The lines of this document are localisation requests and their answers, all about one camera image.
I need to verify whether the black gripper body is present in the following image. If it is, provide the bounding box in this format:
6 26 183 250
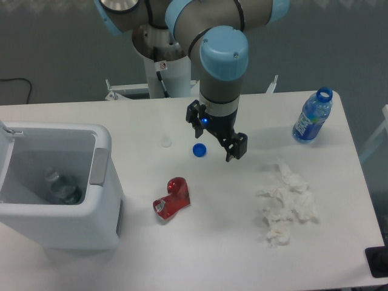
197 104 238 142

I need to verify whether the black device at table corner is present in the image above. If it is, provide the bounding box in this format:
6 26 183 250
365 246 387 278

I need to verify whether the crumpled white tissue paper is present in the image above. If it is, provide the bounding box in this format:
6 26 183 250
256 159 319 247

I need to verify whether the clear bottle inside trash can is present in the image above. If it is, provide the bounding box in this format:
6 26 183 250
44 167 82 205

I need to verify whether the black cable on pedestal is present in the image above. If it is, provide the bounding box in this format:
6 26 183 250
153 48 169 98

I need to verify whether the white frame at right edge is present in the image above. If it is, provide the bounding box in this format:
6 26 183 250
358 104 387 164

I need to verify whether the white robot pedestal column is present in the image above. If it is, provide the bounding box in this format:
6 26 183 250
132 24 191 99

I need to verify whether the white metal base frame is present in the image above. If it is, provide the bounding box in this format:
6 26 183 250
105 74 278 101

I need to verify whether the blue bottle cap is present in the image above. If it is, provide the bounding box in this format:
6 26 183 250
192 143 207 158

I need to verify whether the white trash can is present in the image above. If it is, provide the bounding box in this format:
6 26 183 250
1 122 124 250

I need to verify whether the black cable on floor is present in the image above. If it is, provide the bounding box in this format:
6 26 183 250
0 78 33 105

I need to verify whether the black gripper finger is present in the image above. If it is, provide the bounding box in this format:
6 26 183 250
219 132 248 162
186 100 204 138

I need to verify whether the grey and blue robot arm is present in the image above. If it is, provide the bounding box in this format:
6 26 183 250
95 1 290 159

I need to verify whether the crushed red can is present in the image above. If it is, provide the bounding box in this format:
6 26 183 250
153 177 190 221

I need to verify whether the blue plastic water bottle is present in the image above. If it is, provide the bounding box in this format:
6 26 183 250
292 87 333 144

